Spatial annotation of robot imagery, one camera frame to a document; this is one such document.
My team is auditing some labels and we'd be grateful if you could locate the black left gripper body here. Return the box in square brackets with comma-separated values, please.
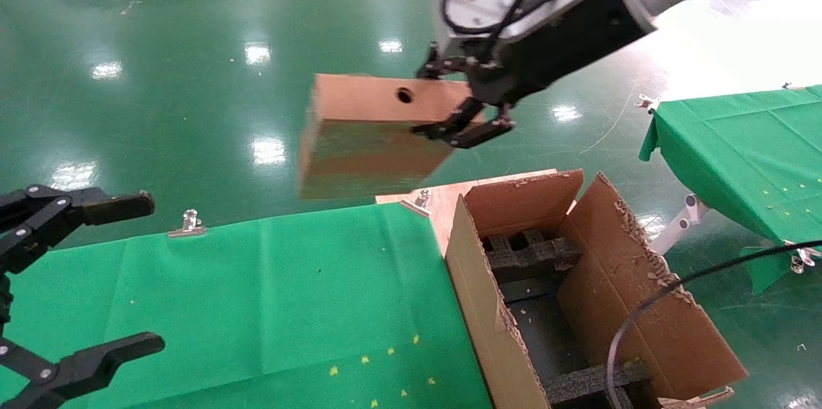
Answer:
[0, 274, 14, 327]

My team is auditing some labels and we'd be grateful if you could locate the green cloth side table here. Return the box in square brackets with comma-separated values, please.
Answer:
[639, 85, 822, 296]

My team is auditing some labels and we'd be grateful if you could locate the black foam insert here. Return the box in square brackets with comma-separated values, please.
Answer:
[543, 361, 652, 409]
[483, 228, 584, 284]

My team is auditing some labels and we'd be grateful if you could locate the small cardboard box with hole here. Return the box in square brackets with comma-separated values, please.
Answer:
[299, 73, 485, 200]

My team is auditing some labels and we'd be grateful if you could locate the large open cardboard carton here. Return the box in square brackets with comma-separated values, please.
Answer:
[444, 168, 749, 409]

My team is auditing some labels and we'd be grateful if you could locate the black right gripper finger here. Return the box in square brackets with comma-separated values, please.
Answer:
[411, 98, 516, 150]
[416, 43, 480, 82]

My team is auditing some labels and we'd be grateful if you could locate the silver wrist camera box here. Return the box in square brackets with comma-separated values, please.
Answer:
[437, 0, 524, 62]

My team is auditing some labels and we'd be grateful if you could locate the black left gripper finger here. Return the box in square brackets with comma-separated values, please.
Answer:
[0, 333, 166, 409]
[0, 186, 156, 275]

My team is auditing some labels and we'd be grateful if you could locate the black camera cable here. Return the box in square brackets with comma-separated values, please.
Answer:
[442, 0, 822, 409]

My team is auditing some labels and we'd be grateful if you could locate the large green table cloth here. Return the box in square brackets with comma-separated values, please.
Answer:
[0, 202, 495, 409]

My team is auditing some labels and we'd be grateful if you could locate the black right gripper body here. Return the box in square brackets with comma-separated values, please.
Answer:
[466, 0, 657, 106]

